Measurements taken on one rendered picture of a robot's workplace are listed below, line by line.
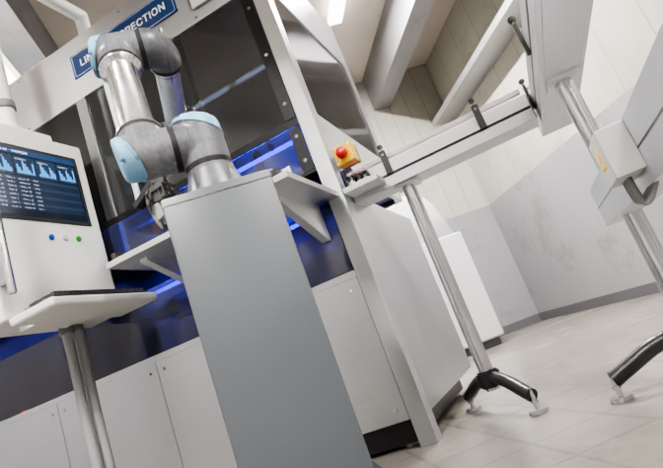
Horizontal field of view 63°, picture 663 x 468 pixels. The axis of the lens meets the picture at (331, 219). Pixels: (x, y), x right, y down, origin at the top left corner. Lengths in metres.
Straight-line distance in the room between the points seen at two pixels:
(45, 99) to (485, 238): 4.39
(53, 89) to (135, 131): 1.51
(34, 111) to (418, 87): 4.44
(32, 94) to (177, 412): 1.64
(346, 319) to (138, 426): 0.98
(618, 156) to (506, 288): 4.87
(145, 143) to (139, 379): 1.23
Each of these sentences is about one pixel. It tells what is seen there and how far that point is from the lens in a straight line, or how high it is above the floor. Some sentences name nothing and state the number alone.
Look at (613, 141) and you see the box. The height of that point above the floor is 0.52.
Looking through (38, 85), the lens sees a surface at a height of 1.99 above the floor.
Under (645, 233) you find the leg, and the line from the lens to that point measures 1.58.
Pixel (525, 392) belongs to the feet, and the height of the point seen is 0.07.
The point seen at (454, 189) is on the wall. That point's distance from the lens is 5.95.
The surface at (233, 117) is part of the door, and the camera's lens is 2.17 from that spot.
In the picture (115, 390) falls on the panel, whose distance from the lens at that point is 2.44.
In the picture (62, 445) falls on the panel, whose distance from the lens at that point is 2.68.
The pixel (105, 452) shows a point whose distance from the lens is 2.24.
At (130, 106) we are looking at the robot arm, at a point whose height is 1.10.
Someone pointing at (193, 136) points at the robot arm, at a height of 0.95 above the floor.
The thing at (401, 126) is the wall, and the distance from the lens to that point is 6.09.
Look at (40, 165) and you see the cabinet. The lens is 2.36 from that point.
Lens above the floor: 0.34
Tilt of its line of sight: 14 degrees up
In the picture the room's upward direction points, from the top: 21 degrees counter-clockwise
